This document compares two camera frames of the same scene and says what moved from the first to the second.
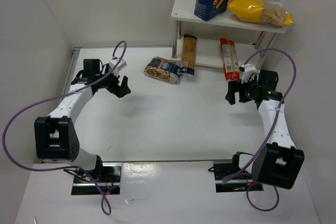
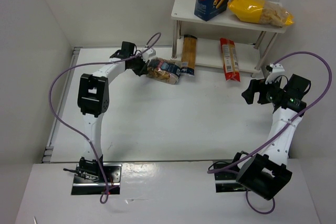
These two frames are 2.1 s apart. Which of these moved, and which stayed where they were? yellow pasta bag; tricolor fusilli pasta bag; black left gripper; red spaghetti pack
Moved: black left gripper
Stayed: red spaghetti pack; tricolor fusilli pasta bag; yellow pasta bag
